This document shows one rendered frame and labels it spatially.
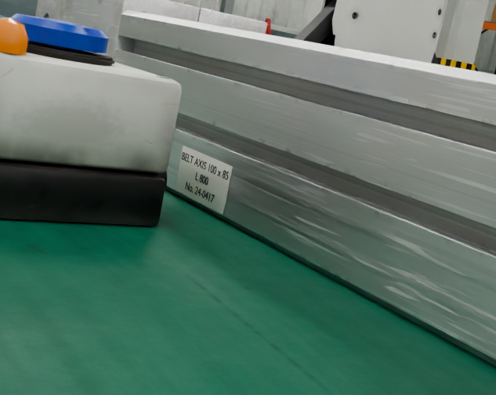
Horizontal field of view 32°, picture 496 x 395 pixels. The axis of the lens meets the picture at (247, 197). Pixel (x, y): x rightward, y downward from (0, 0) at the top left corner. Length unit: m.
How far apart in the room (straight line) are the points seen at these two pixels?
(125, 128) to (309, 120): 0.07
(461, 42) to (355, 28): 7.97
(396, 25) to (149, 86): 0.36
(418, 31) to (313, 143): 0.36
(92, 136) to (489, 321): 0.16
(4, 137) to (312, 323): 0.13
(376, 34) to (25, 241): 0.41
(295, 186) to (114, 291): 0.11
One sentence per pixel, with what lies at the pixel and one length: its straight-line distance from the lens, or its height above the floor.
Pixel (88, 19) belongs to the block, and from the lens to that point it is 0.54.
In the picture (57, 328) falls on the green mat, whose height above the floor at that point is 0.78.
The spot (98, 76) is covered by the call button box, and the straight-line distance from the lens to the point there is 0.32.
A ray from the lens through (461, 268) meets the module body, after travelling 0.28.
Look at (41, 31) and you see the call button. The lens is 0.34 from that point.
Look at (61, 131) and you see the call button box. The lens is 0.32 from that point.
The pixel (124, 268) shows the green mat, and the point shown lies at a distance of 0.28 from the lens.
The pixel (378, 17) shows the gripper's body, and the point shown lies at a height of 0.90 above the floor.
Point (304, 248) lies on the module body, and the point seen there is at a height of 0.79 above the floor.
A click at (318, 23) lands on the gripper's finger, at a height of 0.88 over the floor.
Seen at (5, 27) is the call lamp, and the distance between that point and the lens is 0.31.
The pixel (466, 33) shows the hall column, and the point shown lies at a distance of 8.63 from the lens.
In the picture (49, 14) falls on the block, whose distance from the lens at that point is 1.63.
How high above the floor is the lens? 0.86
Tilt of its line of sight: 10 degrees down
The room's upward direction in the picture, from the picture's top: 11 degrees clockwise
